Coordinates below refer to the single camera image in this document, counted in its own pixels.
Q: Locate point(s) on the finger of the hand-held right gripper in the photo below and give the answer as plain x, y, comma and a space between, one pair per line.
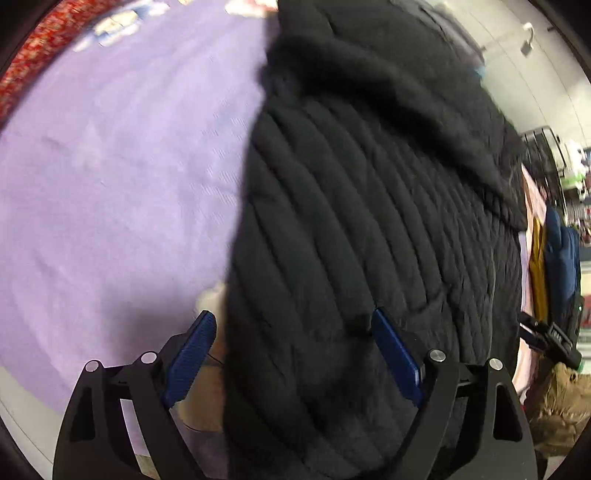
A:
533, 334

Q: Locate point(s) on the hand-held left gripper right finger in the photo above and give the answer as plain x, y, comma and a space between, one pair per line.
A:
397, 355

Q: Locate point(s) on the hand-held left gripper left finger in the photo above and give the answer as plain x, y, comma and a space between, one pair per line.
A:
189, 355

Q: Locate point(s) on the black quilted jacket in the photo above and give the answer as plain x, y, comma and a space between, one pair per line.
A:
346, 207

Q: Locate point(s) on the pink blanket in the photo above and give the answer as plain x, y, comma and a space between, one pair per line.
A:
525, 286

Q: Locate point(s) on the yellow folded cloth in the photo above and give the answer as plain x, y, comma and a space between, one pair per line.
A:
538, 272

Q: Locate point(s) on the purple floral bedsheet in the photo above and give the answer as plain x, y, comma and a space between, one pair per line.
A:
115, 207

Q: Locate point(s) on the cluttered display shelf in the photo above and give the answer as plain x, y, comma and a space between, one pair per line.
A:
577, 175

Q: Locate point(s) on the black metal rack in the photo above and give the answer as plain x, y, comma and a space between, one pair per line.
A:
540, 147

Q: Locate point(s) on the red patterned cloth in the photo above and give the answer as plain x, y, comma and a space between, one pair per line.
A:
32, 60

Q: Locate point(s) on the white wall fixture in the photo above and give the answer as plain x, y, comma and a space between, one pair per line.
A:
527, 39

